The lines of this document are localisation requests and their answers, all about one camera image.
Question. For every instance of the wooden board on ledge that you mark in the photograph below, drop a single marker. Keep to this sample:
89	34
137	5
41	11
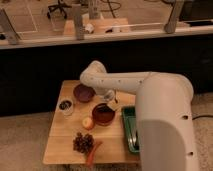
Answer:
100	25

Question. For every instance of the black office chair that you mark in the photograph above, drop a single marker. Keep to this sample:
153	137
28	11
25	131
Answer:
61	6

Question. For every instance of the white object on ledge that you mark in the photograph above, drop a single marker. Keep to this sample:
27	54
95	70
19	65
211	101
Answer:
89	28

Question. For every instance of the wooden table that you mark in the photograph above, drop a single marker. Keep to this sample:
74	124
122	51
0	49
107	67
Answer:
59	149

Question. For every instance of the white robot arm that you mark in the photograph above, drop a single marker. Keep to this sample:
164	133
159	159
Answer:
163	114

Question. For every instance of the red bowl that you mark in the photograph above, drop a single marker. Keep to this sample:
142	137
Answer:
103	118

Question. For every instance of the bunch of dark grapes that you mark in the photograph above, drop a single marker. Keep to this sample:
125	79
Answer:
83	143

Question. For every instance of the grey post middle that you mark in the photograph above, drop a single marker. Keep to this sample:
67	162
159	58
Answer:
78	21

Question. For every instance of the orange carrot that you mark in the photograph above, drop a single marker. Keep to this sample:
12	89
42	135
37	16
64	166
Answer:
90	157

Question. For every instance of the small white cup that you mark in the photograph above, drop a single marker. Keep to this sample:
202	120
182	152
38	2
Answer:
66	107

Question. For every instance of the grey post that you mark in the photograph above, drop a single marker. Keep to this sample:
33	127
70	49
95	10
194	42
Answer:
78	21
171	24
8	30

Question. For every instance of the purple bowl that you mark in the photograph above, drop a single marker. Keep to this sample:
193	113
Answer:
83	93

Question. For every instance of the green plastic tray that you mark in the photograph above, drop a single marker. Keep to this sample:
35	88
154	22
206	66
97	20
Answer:
130	129

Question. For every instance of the grey post left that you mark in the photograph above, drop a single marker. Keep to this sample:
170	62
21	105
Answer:
8	30

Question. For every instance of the translucent grey gripper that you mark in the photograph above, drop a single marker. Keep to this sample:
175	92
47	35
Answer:
109	98

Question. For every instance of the yellow round fruit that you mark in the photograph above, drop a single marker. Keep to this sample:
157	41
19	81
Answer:
88	123

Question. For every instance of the grey post right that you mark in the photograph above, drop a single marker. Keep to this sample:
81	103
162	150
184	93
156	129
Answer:
171	24

